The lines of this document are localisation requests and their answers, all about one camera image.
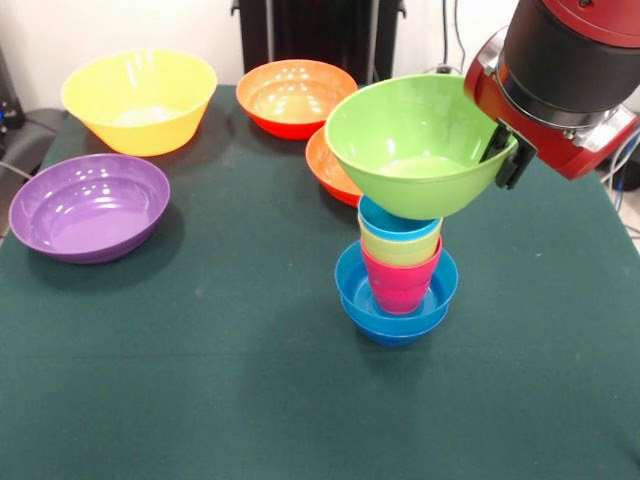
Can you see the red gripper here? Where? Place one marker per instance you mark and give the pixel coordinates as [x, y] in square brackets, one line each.
[550, 135]

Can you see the light green bowl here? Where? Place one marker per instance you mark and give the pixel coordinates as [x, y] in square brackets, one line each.
[415, 150]

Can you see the light blue cup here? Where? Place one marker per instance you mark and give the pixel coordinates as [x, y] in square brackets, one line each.
[385, 225]

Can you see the yellow-green cup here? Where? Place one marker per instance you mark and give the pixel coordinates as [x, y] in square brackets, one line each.
[400, 250]

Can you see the red cup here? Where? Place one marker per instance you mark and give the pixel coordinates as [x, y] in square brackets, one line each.
[400, 290]

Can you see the orange bowl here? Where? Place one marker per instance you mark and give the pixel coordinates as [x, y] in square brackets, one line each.
[295, 95]
[325, 170]

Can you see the light blue bowl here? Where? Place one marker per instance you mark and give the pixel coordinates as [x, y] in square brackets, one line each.
[350, 295]

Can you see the dark blue bowl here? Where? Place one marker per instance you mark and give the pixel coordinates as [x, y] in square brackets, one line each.
[395, 335]

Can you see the black plug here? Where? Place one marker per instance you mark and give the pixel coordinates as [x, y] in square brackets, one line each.
[442, 69]

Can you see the dark green tablecloth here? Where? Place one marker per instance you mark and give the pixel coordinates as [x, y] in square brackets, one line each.
[320, 400]

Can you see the large yellow bowl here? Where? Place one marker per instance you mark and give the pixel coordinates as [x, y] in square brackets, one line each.
[140, 130]

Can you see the purple bowl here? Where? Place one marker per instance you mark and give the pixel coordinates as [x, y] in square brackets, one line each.
[85, 215]

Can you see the black chair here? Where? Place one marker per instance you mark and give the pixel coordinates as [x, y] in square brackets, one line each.
[30, 135]

